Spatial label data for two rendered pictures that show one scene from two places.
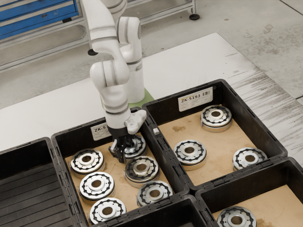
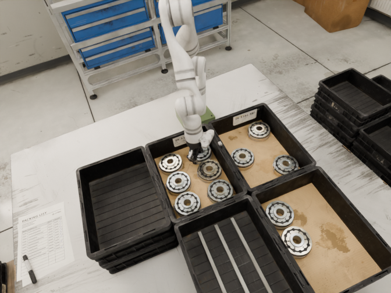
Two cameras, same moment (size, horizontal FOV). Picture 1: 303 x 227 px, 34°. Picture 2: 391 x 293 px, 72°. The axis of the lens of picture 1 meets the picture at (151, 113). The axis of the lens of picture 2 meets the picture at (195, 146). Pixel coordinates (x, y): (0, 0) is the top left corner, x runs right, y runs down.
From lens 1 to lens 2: 0.38 m
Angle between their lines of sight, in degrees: 10
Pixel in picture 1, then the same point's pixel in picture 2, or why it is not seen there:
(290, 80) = (290, 92)
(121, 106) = (196, 129)
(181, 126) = (234, 136)
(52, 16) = (138, 47)
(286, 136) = (303, 140)
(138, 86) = not seen: hidden behind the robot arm
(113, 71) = (193, 104)
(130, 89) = not seen: hidden behind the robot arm
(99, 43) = (182, 83)
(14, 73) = (115, 85)
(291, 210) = (316, 203)
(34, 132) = (131, 134)
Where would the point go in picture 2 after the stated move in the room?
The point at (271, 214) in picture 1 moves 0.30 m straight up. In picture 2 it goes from (302, 206) to (324, 160)
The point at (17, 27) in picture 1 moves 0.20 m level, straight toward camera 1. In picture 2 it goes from (116, 55) to (120, 65)
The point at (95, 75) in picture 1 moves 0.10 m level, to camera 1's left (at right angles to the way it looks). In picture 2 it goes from (179, 108) to (150, 112)
